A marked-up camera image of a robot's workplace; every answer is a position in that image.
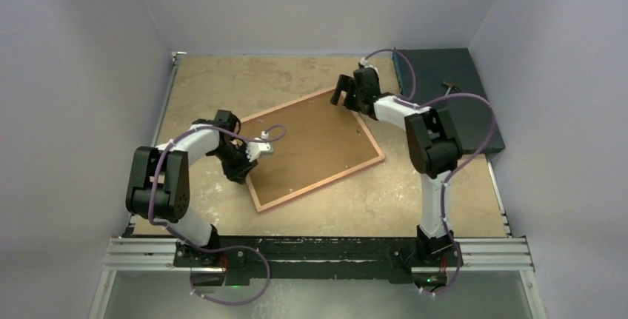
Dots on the pink picture frame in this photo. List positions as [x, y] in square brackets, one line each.
[314, 179]

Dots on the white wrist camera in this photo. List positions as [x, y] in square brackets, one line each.
[259, 147]
[364, 63]

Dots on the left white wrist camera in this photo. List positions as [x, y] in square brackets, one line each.
[259, 147]

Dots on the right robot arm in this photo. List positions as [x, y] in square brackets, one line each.
[432, 143]

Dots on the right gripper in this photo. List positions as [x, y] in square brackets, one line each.
[344, 84]

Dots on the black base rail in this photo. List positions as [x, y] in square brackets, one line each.
[398, 260]

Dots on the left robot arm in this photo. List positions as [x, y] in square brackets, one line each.
[159, 184]

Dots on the small hammer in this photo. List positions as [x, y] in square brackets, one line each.
[450, 88]

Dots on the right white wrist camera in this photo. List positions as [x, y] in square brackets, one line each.
[364, 63]

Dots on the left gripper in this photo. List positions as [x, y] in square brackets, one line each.
[240, 173]

